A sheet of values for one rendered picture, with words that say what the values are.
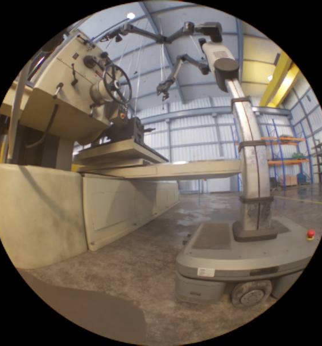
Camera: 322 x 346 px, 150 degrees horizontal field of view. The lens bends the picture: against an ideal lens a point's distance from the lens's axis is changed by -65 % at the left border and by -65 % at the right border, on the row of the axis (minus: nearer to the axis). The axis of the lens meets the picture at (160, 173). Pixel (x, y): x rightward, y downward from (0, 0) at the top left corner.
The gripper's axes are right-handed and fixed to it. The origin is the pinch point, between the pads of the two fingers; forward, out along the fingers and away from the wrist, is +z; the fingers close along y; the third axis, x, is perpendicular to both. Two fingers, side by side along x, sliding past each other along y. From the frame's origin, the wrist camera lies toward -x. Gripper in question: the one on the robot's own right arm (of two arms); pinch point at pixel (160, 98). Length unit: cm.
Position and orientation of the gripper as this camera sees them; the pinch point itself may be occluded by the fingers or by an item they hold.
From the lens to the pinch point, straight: 124.1
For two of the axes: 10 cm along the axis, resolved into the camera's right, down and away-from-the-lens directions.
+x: 7.7, 4.4, -4.5
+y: -4.7, -0.9, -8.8
